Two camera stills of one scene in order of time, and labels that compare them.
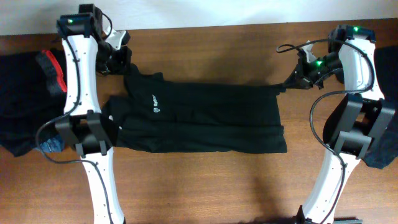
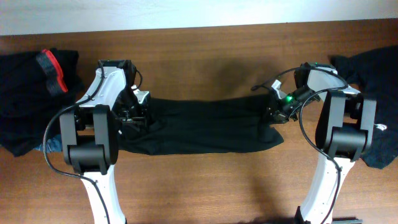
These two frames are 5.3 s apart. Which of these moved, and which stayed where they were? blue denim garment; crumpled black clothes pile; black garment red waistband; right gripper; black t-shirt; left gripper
Moved: right gripper; left gripper; black t-shirt
Stayed: blue denim garment; crumpled black clothes pile; black garment red waistband
